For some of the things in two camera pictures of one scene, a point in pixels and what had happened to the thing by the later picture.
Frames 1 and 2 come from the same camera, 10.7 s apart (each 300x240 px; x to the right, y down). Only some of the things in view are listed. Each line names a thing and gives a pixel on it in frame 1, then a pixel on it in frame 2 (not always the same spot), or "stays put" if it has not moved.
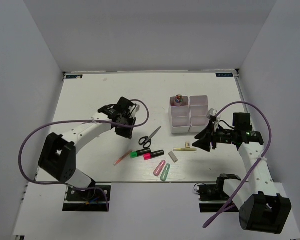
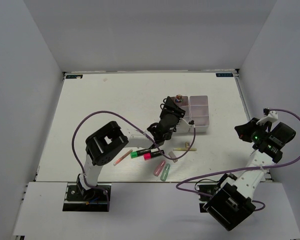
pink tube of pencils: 178,100 stays put
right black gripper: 204,142 to 244,129
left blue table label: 74,76 stays put
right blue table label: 224,75 stays put
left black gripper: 127,133 to 169,106
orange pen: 126,153 stays put
